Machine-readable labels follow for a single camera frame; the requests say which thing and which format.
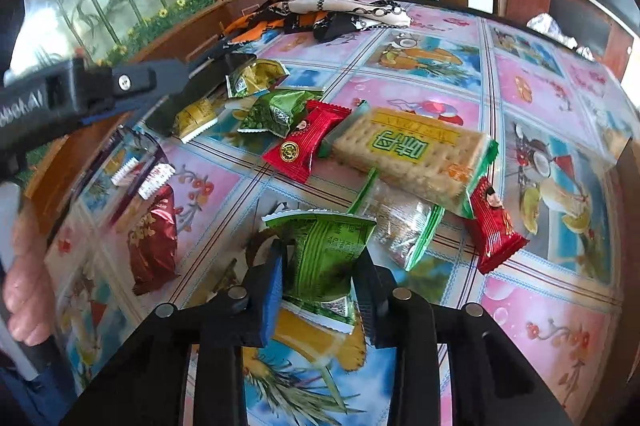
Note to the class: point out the green snack packet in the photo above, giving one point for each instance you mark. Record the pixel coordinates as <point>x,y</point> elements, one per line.
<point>325,251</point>
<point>280,111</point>

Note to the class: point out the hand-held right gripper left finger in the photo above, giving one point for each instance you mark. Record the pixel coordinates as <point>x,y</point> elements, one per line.
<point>267,301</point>

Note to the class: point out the orange black white scarf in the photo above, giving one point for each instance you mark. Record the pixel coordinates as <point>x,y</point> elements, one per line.
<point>310,6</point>

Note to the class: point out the small red white-edged snack packet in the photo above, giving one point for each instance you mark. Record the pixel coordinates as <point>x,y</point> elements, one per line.
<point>157,180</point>

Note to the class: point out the large cracker pack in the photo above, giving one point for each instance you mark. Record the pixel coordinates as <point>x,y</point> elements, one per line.
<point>410,156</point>

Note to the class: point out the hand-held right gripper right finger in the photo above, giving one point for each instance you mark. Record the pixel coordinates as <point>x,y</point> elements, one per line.
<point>367,301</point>

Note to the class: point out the person's left hand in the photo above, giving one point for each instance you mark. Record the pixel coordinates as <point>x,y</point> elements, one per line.
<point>25,286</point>

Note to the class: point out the dark red snack packet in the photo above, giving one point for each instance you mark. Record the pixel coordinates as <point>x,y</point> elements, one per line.
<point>150,236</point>

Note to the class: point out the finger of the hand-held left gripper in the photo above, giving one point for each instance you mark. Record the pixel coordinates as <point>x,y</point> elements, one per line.
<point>230,63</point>
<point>170,111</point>

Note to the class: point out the yellow snack packet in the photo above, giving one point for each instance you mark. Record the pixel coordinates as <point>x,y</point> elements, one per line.
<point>197,116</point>

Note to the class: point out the yellow-green snack packet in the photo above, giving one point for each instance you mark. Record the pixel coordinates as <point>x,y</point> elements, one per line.
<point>257,76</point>

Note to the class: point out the white crumpled plastic bag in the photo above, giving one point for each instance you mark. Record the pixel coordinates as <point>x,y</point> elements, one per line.
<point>550,26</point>

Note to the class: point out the crumpled green snack packet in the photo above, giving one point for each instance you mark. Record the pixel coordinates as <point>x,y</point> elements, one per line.
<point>280,111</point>

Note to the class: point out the clear green-edged cookie packet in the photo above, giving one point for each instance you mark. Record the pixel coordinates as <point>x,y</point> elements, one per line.
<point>400,221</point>

